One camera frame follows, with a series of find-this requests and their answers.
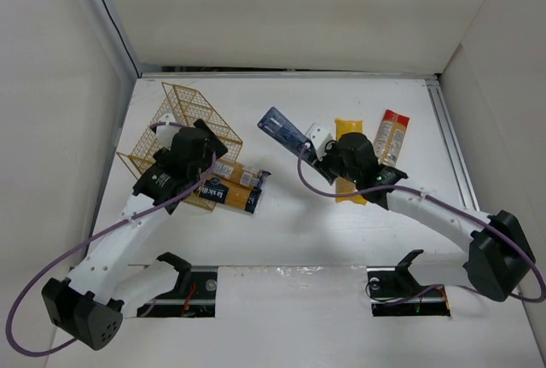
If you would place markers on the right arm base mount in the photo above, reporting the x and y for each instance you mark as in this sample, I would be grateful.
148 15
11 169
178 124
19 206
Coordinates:
397 294

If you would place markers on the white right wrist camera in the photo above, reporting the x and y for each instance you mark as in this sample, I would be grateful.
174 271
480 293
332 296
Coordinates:
319 137

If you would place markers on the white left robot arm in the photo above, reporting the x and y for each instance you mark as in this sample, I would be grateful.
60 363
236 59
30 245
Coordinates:
92 301

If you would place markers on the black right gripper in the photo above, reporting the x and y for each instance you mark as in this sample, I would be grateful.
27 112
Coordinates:
331 163

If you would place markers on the aluminium frame rail right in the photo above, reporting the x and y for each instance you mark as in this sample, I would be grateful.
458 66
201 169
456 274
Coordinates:
458 165

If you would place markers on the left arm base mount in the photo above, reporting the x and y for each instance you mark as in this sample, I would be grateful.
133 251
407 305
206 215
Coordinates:
198 300

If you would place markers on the aluminium frame post left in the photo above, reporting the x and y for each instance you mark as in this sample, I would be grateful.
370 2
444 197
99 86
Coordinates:
117 39

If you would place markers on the blue pasta box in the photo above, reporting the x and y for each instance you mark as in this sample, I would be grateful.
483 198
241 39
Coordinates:
277 126

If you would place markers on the yellow pasta bag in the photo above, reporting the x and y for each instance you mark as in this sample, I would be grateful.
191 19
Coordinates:
343 186

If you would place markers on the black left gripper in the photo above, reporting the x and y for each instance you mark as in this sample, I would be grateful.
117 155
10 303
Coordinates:
211 139

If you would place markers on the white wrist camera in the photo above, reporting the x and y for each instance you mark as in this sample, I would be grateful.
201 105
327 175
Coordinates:
319 137
165 129

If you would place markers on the dark blue spaghetti bag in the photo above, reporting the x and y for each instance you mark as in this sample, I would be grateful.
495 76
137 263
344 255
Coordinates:
221 191

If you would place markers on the blue-topped spaghetti bag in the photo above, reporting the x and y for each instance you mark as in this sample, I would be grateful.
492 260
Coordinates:
242 175

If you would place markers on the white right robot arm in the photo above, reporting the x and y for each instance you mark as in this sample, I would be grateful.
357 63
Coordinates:
496 254

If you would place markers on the red spaghetti bag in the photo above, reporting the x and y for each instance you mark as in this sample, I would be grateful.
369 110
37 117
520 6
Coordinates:
390 136

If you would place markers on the gold wire mesh shelf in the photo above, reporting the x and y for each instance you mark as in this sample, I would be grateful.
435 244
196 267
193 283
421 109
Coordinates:
187 105

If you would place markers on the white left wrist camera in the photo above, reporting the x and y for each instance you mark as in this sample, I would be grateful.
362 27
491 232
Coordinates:
165 129

